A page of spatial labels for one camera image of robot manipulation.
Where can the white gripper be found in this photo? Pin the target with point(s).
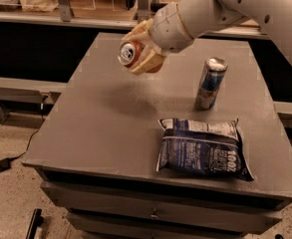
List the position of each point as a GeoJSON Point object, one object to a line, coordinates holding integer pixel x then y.
{"type": "Point", "coordinates": [166, 27]}

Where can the red coke can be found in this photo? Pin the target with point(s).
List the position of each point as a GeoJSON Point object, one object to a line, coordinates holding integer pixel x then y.
{"type": "Point", "coordinates": [129, 52]}

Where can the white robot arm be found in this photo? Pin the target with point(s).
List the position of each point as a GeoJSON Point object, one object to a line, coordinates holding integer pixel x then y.
{"type": "Point", "coordinates": [202, 16]}

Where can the blue silver energy drink can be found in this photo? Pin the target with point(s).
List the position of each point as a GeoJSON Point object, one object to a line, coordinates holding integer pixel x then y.
{"type": "Point", "coordinates": [213, 72]}

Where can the blue chip bag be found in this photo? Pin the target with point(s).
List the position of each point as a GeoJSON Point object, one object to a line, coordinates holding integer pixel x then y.
{"type": "Point", "coordinates": [197, 147]}

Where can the grey low bench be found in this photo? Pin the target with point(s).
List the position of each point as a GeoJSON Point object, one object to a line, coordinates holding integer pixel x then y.
{"type": "Point", "coordinates": [30, 91]}

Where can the grey drawer cabinet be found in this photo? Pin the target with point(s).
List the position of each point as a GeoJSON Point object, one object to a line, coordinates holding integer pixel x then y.
{"type": "Point", "coordinates": [98, 148]}

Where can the black floor object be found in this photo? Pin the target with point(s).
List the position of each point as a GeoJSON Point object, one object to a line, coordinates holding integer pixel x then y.
{"type": "Point", "coordinates": [36, 221]}

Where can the grey metal bracket middle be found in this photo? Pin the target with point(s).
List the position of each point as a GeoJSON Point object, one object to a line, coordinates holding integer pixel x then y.
{"type": "Point", "coordinates": [142, 10]}

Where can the grey metal bracket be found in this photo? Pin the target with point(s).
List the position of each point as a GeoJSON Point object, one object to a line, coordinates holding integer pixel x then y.
{"type": "Point", "coordinates": [142, 10]}
{"type": "Point", "coordinates": [66, 12]}

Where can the grey metal bracket left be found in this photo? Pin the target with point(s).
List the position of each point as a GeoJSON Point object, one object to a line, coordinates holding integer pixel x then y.
{"type": "Point", "coordinates": [66, 12]}

